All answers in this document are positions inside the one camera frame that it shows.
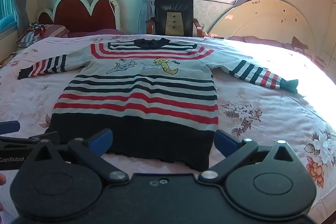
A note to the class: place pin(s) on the pink pillow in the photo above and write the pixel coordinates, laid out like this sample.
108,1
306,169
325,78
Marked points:
257,41

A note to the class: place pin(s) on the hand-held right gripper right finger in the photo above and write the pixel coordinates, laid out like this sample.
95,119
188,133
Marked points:
225,144

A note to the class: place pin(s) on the red heart-shaped headboard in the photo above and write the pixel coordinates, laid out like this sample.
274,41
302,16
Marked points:
76,11

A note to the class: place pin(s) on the purple blanket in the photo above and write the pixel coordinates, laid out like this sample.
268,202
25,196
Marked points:
94,33

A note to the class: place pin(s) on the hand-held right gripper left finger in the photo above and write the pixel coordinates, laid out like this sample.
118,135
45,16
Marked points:
101,139

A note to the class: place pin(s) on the floral bed sheet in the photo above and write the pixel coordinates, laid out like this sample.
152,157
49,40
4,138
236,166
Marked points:
262,98

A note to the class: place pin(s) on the striped knit sweater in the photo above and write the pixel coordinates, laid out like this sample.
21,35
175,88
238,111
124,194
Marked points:
136,98

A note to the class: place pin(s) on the striped pillow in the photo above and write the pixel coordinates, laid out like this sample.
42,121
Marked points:
44,35

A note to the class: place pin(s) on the person's left hand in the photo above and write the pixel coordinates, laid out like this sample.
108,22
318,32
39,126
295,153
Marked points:
2,180

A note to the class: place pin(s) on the black leather armchair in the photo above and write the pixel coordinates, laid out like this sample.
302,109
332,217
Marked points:
170,7

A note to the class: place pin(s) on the round beige table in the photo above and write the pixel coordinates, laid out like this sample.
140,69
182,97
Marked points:
262,22

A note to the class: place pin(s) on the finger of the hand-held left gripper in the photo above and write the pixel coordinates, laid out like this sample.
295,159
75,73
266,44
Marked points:
21,141
10,126

